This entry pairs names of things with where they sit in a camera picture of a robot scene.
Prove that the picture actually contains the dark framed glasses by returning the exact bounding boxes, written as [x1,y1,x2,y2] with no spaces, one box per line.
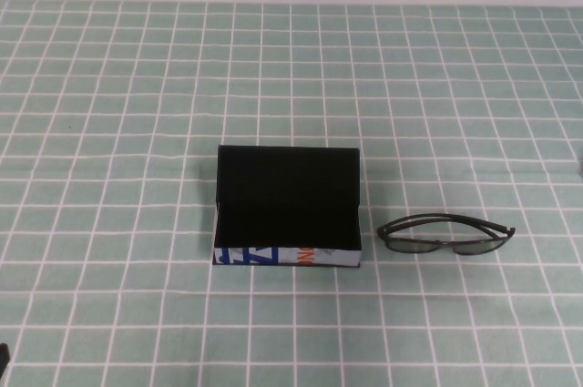
[377,212,517,257]

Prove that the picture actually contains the green white checked tablecloth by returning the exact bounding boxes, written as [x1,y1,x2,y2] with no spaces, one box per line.
[0,0,583,387]

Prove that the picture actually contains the black printed glasses case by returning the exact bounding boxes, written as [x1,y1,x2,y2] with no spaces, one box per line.
[212,145,364,269]

